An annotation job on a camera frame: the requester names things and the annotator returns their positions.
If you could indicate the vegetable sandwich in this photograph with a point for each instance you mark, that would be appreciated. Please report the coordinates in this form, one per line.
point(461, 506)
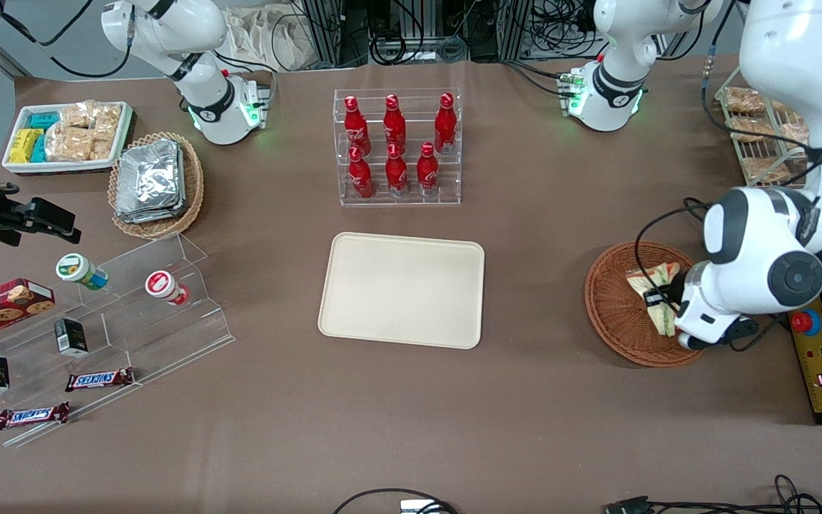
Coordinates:
point(661, 277)

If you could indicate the clear acrylic stepped stand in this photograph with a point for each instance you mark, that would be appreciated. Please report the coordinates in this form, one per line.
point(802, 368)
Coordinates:
point(190, 335)

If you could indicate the white cloth bag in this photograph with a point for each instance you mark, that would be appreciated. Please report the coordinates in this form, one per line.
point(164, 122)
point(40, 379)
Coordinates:
point(268, 39)

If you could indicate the round brown wicker basket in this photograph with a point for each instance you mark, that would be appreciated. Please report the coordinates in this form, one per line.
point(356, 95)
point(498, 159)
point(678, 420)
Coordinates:
point(614, 314)

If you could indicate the cream plastic tray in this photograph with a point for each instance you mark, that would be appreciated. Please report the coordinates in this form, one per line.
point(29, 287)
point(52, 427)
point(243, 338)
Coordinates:
point(397, 293)

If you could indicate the small black box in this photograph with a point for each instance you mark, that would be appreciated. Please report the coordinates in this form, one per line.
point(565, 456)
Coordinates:
point(70, 338)

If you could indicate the tan oval wicker basket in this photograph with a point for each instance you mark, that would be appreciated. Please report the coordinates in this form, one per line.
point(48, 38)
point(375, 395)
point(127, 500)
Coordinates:
point(168, 228)

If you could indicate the red cola bottle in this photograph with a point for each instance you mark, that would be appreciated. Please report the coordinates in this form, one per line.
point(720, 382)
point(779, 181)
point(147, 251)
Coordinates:
point(445, 123)
point(361, 177)
point(397, 173)
point(394, 123)
point(355, 125)
point(427, 171)

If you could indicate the aluminium frame post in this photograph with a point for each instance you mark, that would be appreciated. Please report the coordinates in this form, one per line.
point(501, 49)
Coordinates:
point(325, 28)
point(518, 28)

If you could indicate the wrapped grain sandwich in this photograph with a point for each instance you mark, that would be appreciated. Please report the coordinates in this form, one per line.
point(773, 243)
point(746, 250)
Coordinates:
point(764, 168)

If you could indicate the red lid white cup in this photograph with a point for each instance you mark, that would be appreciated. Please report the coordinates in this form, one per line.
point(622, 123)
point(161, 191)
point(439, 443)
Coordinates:
point(166, 287)

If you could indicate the brown Snickers bar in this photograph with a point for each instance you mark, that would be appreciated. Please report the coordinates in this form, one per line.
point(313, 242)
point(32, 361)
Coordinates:
point(33, 415)
point(100, 379)

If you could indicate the clear acrylic bottle rack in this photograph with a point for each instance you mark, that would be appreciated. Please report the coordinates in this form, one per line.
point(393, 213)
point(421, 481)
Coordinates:
point(418, 200)

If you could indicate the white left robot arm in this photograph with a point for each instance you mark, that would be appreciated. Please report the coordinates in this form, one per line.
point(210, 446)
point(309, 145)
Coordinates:
point(782, 43)

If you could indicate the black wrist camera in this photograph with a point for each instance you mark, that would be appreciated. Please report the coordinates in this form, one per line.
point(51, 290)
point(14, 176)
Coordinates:
point(664, 291)

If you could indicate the teal snack packet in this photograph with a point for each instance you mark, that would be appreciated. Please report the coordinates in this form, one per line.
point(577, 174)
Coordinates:
point(43, 121)
point(40, 150)

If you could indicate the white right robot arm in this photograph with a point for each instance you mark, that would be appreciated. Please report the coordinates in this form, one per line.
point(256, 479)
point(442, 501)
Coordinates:
point(168, 28)

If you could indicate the yellow snack packet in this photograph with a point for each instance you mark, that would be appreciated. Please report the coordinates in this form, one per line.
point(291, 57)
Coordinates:
point(23, 146)

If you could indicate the white rectangular snack bin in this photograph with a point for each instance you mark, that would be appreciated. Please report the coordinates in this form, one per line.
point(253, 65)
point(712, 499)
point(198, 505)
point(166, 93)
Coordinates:
point(61, 167)

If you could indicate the green lid white cup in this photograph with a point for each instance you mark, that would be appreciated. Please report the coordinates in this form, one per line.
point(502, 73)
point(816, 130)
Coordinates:
point(81, 271)

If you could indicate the red emergency stop button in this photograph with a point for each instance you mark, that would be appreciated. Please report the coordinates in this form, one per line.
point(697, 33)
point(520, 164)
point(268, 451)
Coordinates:
point(802, 321)

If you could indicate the silver foil pouch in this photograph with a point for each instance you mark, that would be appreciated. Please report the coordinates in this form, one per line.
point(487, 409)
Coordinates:
point(147, 218)
point(147, 175)

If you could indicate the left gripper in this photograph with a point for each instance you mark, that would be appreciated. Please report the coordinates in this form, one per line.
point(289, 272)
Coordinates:
point(673, 292)

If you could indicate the clear puffed rice snack pack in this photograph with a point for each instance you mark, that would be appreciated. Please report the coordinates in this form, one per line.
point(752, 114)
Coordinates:
point(745, 100)
point(102, 149)
point(77, 114)
point(68, 145)
point(108, 120)
point(757, 128)

